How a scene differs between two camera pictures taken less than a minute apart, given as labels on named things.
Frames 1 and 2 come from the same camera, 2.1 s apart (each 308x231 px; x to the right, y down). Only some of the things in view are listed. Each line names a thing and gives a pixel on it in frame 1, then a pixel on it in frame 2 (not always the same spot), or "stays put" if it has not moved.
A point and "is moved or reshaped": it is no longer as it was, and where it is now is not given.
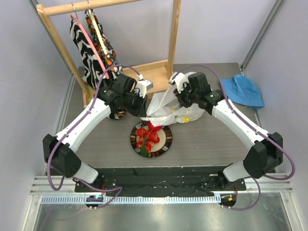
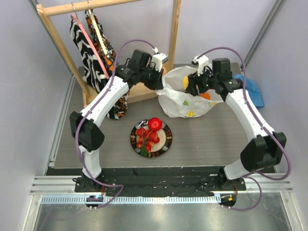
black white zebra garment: [92, 74] stays put
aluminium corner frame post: [273, 11] stays put
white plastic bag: [164, 109] is moved or reshaped
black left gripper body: [134, 104] to [150, 77]
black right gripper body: [182, 96] to [191, 85]
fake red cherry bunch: [146, 140] stays put
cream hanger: [98, 32] stays put
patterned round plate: [165, 138] stays put
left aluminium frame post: [71, 78] stays put
